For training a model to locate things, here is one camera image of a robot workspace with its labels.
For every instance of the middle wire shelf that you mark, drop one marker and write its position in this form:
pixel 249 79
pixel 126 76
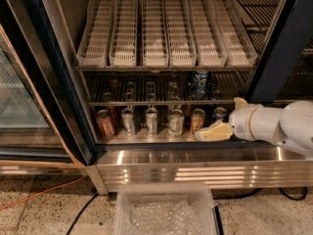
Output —
pixel 143 88

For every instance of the orange brown can bottom shelf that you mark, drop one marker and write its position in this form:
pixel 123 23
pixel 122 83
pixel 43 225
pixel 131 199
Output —
pixel 197 120

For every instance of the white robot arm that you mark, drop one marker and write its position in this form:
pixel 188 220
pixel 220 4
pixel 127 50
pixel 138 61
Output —
pixel 290 127

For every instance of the white can glide tray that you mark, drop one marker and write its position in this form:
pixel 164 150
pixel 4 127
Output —
pixel 209 44
pixel 180 41
pixel 124 34
pixel 95 42
pixel 240 51
pixel 154 41

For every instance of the silver green can bottom shelf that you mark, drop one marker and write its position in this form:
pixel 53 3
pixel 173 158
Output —
pixel 176 123

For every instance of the stainless steel fridge base grille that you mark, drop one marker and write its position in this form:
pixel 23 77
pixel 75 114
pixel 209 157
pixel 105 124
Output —
pixel 230 168

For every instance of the orange-red can bottom shelf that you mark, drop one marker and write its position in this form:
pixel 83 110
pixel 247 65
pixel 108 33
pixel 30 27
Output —
pixel 104 120

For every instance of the dark fridge centre pillar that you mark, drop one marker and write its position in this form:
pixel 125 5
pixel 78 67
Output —
pixel 290 36

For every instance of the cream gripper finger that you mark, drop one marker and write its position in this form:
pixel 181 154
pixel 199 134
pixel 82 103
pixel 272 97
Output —
pixel 218 131
pixel 239 102

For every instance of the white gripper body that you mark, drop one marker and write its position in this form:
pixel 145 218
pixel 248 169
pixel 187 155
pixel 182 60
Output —
pixel 240 122

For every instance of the blue pepsi can shelf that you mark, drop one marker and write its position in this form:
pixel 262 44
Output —
pixel 219 113
pixel 198 84

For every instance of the blue pepsi can bottom shelf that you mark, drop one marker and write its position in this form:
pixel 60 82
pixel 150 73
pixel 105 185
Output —
pixel 219 113

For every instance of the open glass fridge door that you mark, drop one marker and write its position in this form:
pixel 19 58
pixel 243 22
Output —
pixel 43 114

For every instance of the clear plastic bin with ice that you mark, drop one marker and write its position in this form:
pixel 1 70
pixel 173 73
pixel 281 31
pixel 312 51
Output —
pixel 165 209

